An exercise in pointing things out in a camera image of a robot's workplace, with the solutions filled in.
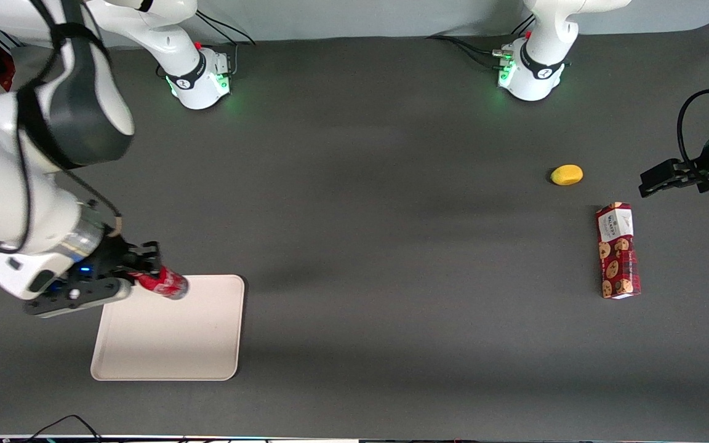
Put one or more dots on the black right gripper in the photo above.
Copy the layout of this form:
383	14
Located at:
110	255

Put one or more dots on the red coke bottle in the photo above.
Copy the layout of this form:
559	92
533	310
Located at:
167	284

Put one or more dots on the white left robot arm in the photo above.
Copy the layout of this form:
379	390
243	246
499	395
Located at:
539	67

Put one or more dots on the cream plastic tray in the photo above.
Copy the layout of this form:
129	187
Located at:
170	338

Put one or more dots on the red tartan cookie box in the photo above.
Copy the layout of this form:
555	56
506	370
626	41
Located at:
618	258

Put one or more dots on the yellow lemon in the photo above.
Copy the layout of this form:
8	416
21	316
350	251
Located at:
567	175

